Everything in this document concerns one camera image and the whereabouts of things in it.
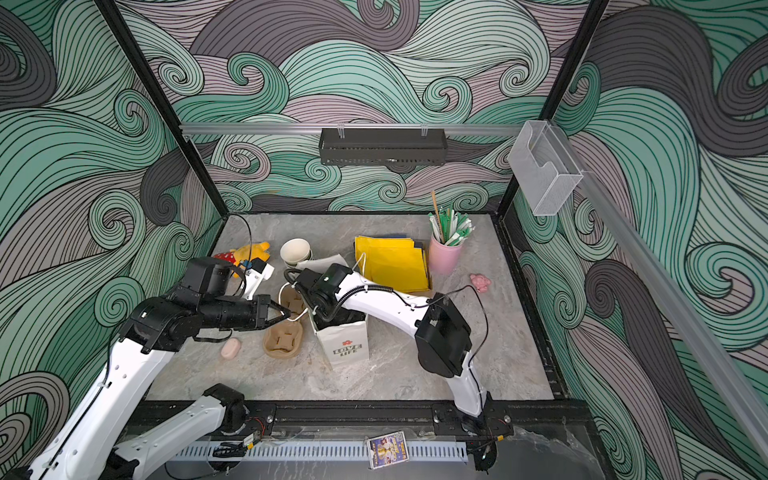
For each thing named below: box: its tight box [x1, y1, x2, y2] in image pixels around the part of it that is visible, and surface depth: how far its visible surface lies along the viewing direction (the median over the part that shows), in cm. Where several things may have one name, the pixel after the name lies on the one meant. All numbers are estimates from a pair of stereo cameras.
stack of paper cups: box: [280, 238, 311, 266], surface depth 89 cm
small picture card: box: [367, 430, 409, 470], surface depth 70 cm
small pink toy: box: [469, 273, 492, 293], surface depth 97 cm
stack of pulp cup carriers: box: [263, 284, 309, 359], surface depth 81 cm
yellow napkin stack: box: [354, 235, 429, 291], surface depth 103 cm
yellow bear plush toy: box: [230, 242, 271, 266], surface depth 102 cm
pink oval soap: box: [221, 338, 241, 358], surface depth 84 cm
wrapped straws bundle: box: [427, 190, 476, 247], surface depth 94 cm
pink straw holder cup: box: [428, 236, 463, 275], surface depth 102 cm
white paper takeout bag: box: [308, 307, 370, 368], surface depth 71 cm
